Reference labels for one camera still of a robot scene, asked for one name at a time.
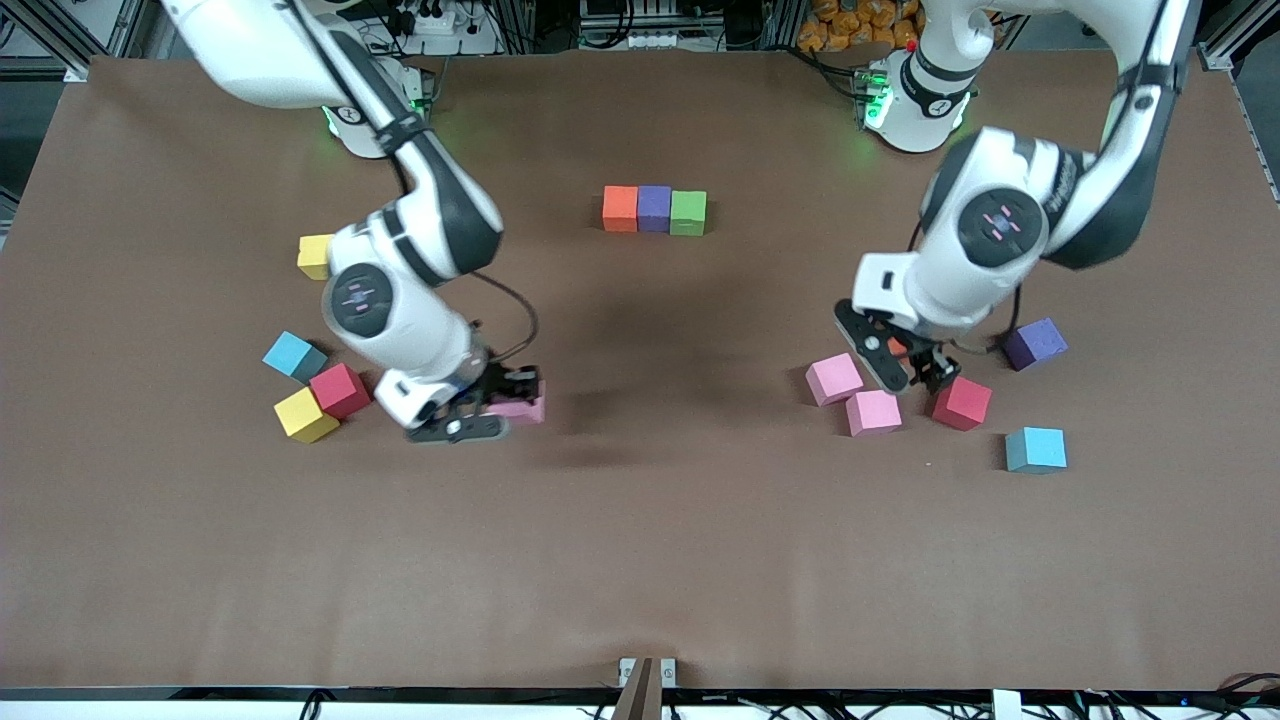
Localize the pink foam block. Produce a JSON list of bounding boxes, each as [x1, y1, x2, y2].
[[845, 388, 903, 438], [805, 352, 865, 407], [487, 392, 547, 428]]

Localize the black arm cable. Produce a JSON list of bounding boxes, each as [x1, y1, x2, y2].
[[290, 0, 541, 366], [945, 0, 1176, 356]]

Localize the white power strip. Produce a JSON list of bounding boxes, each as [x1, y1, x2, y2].
[[590, 28, 721, 50], [395, 0, 471, 37]]

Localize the bag of orange items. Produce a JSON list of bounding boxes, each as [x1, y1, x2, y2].
[[797, 0, 926, 53]]

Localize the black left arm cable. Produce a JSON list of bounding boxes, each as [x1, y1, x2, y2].
[[945, 0, 1176, 356]]

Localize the red foam block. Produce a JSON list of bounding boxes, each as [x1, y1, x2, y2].
[[308, 362, 373, 419], [932, 376, 994, 432]]

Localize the green foam block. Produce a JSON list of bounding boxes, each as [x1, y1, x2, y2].
[[670, 189, 708, 238]]

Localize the light blue foam block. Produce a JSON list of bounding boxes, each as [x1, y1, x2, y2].
[[262, 331, 329, 384], [1005, 427, 1068, 474]]

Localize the brown post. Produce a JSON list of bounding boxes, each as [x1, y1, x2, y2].
[[612, 657, 663, 720]]

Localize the aluminium frame post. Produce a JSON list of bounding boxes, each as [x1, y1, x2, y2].
[[1195, 0, 1280, 73]]

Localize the small metal bracket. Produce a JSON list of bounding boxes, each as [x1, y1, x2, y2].
[[618, 657, 678, 689]]

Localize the yellow foam block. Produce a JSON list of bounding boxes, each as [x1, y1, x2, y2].
[[297, 234, 338, 282], [273, 387, 341, 445]]

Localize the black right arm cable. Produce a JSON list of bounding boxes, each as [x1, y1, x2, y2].
[[290, 0, 541, 366]]

